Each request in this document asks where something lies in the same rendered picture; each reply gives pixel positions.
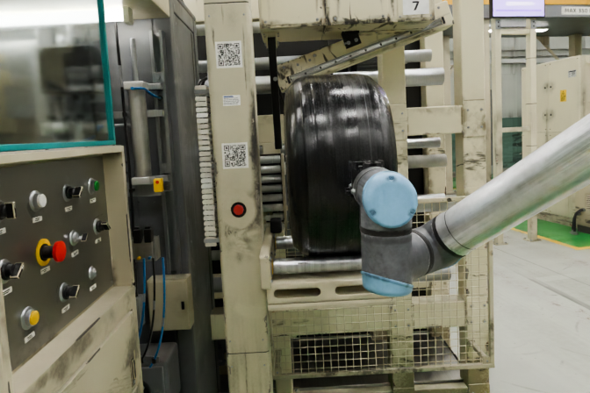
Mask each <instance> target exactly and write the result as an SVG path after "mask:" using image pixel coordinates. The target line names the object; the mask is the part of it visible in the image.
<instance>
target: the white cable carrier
mask: <svg viewBox="0 0 590 393"><path fill-rule="evenodd" d="M195 89H209V88H208V87H206V86H205V85H199V86H195ZM195 96H196V98H195V100H196V101H197V102H196V107H199V108H197V109H196V112H199V113H197V118H198V119H197V123H198V124H199V125H198V129H201V130H198V134H202V135H198V139H201V140H200V141H199V142H198V144H199V145H200V147H199V148H198V150H199V151H202V152H199V156H203V157H200V158H199V161H202V162H200V164H199V165H200V167H203V168H201V169H200V172H202V174H201V175H200V177H201V178H202V179H201V183H203V184H202V185H201V189H202V194H204V195H203V196H202V199H204V200H203V202H202V203H203V204H204V206H203V210H205V211H204V212H203V214H204V215H205V216H204V220H205V222H204V225H206V227H205V231H206V232H205V236H206V237H205V239H218V238H219V235H218V232H219V229H218V228H217V227H218V224H217V222H218V219H217V218H216V217H217V213H215V212H217V208H215V207H217V204H216V203H215V202H216V198H215V196H216V193H215V192H214V191H216V189H215V188H214V186H215V182H214V181H215V178H214V177H213V176H214V175H215V174H214V172H212V171H213V170H214V162H213V156H210V155H213V151H209V150H213V147H212V146H209V145H211V144H212V140H209V139H212V135H207V134H212V130H210V129H211V128H212V126H211V125H210V123H211V120H210V119H209V118H210V117H211V114H209V112H211V110H210V109H209V108H207V107H210V104H209V103H207V102H210V98H209V97H207V96H209V93H207V94H195ZM203 129H204V130H203ZM208 129H209V130H208ZM203 172H204V173H203ZM205 246H206V247H215V246H217V243H205Z"/></svg>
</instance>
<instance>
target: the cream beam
mask: <svg viewBox="0 0 590 393"><path fill-rule="evenodd" d="M258 10H259V26H260V31H261V34H262V37H263V32H279V33H280V36H279V37H277V41H279V42H290V41H308V40H325V39H342V32H345V31H359V33H362V32H396V31H412V30H422V29H424V28H425V27H427V26H428V25H430V24H431V23H432V22H433V21H435V0H429V14H413V15H403V0H258ZM359 33H358V34H359ZM263 43H266V37H265V38H264V37H263Z"/></svg>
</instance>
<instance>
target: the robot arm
mask: <svg viewBox="0 0 590 393"><path fill-rule="evenodd" d="M350 163H351V166H350ZM349 177H350V178H351V184H349V187H348V188H345V194H346V195H347V196H350V197H352V198H355V199H356V201H357V202H358V204H359V229H360V233H361V256H362V270H361V274H362V282H363V287H364V288H365V289H366V290H368V291H369V292H370V293H373V294H376V295H380V296H385V297H404V296H407V295H409V294H410V293H412V291H413V287H414V286H413V280H415V279H418V278H420V277H422V276H424V275H428V274H430V273H433V272H435V271H437V270H440V269H444V268H449V267H452V266H454V265H455V264H457V263H458V262H459V261H460V260H461V259H462V258H463V257H465V256H466V255H467V254H469V253H470V252H471V251H472V250H474V249H476V248H478V247H480V246H482V245H484V244H485V243H486V242H488V241H490V240H492V239H494V238H496V237H498V236H499V235H501V234H502V233H504V232H506V231H508V230H510V229H511V228H513V227H515V226H517V225H519V224H520V223H522V222H524V221H525V220H527V219H529V218H531V217H533V216H535V215H536V214H537V213H539V212H541V211H544V210H545V209H547V208H549V207H551V206H552V205H553V204H556V203H557V202H559V201H561V200H563V199H564V198H566V197H568V196H570V195H571V194H573V193H575V192H577V191H578V190H580V189H583V188H584V187H586V186H587V185H589V184H590V113H589V114H588V115H586V116H585V117H583V118H582V119H581V120H579V121H578V122H577V123H575V124H574V125H572V126H570V127H569V128H567V129H566V130H564V131H563V132H561V133H560V134H559V135H557V136H556V137H555V138H553V139H551V140H550V141H548V142H547V143H545V144H544V145H542V146H540V147H539V148H537V150H535V151H534V152H532V153H531V154H529V155H528V156H526V157H525V158H523V159H522V160H520V161H518V162H517V163H515V164H514V165H513V166H512V167H510V168H509V169H507V170H506V171H504V172H503V173H501V174H500V175H498V176H496V177H495V178H493V179H492V180H491V181H490V182H488V183H487V184H485V185H484V186H482V187H481V188H479V189H477V190H476V191H474V192H473V193H471V194H470V195H469V196H467V197H466V198H464V199H463V200H462V201H460V202H459V203H457V204H455V205H454V206H452V207H451V208H449V209H448V210H446V211H445V212H442V213H440V214H439V215H437V216H436V217H434V218H432V219H431V220H429V221H428V222H427V223H426V224H424V225H422V226H420V227H417V228H414V229H412V217H413V216H414V214H415V212H416V209H417V205H418V197H417V193H416V190H415V188H414V186H413V184H412V183H410V182H409V181H408V179H406V178H405V176H403V175H401V174H399V173H397V172H394V171H390V170H388V169H385V164H384V161H382V160H378V161H353V162H352V161H349Z"/></svg>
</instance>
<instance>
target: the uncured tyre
mask: <svg viewBox="0 0 590 393"><path fill-rule="evenodd" d="M284 148H285V166H286V182H287V198H288V212H289V226H290V233H291V239H292V243H293V246H294V247H295V248H296V249H298V250H299V251H300V252H301V253H302V254H303V255H304V256H306V257H311V256H328V255H344V254H360V253H361V233H360V229H359V204H358V202H357V201H356V199H355V198H352V197H350V196H347V195H346V194H345V188H348V187H349V184H351V178H350V177H349V161H352V162H353V161H378V160H382V161H384V164H385V169H388V170H390V171H394V172H397V173H398V157H397V147H396V138H395V131H394V125H393V120H392V112H391V108H390V104H389V101H388V98H387V95H386V93H385V91H384V89H383V88H382V87H381V86H380V85H379V84H378V83H376V82H375V81H374V80H373V79H372V78H371V77H370V76H368V75H363V74H358V73H355V74H338V75H306V76H303V77H300V78H298V79H296V80H295V81H294V82H293V83H292V84H291V85H290V86H289V87H288V88H287V89H286V90H285V95H284Z"/></svg>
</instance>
